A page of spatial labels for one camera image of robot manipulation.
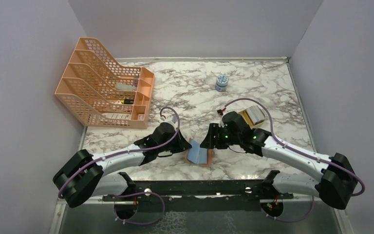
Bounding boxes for yellow black marker pen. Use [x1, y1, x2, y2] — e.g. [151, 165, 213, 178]
[114, 99, 134, 105]

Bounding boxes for small blue white jar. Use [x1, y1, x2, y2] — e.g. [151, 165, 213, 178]
[215, 75, 229, 92]

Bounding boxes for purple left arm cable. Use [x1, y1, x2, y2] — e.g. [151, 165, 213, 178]
[57, 107, 181, 199]

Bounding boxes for orange plastic file organizer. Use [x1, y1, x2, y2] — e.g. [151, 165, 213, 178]
[55, 38, 155, 129]

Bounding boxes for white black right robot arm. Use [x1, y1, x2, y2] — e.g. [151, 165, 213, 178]
[200, 112, 358, 210]

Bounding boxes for tan leather card holder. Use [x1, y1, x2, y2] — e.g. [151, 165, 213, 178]
[185, 138, 215, 167]

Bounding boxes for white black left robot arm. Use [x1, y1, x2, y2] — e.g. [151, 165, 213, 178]
[53, 122, 192, 208]

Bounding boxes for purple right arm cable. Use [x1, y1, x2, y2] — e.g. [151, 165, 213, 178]
[216, 98, 366, 223]

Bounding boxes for white boxes in organizer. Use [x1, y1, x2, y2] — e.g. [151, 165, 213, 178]
[103, 113, 131, 120]

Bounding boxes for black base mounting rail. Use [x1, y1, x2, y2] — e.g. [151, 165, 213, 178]
[102, 179, 294, 213]

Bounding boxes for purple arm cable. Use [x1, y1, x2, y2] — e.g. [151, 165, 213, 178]
[216, 98, 366, 223]
[57, 107, 181, 199]

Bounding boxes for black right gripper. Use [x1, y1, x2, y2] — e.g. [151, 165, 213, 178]
[200, 122, 242, 149]

